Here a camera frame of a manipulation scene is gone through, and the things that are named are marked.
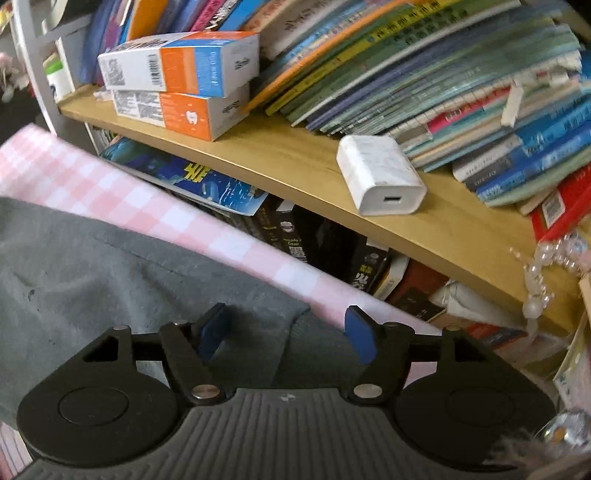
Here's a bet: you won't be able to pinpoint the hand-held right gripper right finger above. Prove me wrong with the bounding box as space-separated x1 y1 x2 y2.
345 305 496 403

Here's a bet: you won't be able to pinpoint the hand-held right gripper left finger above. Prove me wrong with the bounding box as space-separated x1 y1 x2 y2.
81 303 232 407

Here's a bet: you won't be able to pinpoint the grey sweatpants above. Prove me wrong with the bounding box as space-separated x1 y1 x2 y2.
0 198 370 430

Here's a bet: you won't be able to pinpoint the pile of dark books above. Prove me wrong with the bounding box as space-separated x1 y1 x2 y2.
92 127 532 370

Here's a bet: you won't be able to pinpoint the pink checked cartoon table mat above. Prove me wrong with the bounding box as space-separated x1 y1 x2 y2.
0 124 444 480

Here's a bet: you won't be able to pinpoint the white charger plug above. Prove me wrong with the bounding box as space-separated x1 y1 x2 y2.
336 135 428 217

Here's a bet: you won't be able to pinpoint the wooden shelf board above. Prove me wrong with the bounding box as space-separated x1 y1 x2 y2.
58 85 583 337

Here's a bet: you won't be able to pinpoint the orange and white carton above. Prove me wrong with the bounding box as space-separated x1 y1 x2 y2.
98 31 260 99
112 83 251 142

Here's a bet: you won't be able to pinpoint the row of colourful books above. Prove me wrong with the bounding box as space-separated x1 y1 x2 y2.
81 0 591 243

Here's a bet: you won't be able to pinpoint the white lotion bottle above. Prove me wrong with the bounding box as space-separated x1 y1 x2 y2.
44 53 77 103

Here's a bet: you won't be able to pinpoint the clear bead string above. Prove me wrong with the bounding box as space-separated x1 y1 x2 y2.
509 231 591 334

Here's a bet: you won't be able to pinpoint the white shelf frame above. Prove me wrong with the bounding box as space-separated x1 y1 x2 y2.
9 0 100 155

